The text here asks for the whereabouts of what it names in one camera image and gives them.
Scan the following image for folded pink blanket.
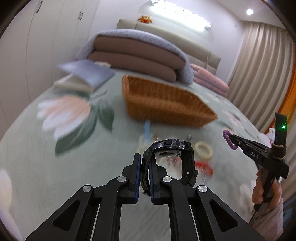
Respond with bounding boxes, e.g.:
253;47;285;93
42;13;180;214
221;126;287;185
190;64;229;97

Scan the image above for blue-grey book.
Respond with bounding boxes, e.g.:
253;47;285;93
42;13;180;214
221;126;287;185
59;59;115;91

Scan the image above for orange curtain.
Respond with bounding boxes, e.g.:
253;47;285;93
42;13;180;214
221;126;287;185
278;67;296;123

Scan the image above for pink sleeve forearm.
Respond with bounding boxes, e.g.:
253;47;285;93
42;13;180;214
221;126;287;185
251;198;283;241

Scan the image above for orange plush toy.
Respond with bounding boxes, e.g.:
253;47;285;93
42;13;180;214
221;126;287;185
138;15;152;24

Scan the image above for brown wicker basket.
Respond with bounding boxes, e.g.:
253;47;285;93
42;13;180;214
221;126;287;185
122;75;218;128

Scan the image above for white wardrobe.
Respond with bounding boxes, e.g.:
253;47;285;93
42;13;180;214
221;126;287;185
1;1;99;136

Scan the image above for cream spiral hair tie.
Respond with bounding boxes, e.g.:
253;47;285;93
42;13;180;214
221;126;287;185
194;141;213;161

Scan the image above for red string bracelet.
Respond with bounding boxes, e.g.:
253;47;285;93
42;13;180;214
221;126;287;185
194;161;215;176

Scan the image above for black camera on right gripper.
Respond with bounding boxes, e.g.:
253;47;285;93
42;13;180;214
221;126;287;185
274;113;287;148

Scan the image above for beige curtain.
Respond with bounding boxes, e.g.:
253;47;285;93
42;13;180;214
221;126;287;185
227;22;295;132

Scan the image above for person's right hand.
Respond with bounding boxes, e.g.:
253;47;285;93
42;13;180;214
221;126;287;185
251;167;283;215

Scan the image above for folded brown quilt with blue cover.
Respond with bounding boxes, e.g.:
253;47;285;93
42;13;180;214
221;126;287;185
74;29;194;85

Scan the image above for black wrist watch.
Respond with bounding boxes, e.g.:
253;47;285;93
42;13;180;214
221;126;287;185
140;139;198;194

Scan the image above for purple spiral hair tie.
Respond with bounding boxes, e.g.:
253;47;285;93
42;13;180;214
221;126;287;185
222;129;239;151

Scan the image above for light blue hair clip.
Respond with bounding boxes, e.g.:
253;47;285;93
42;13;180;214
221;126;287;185
144;120;152;143

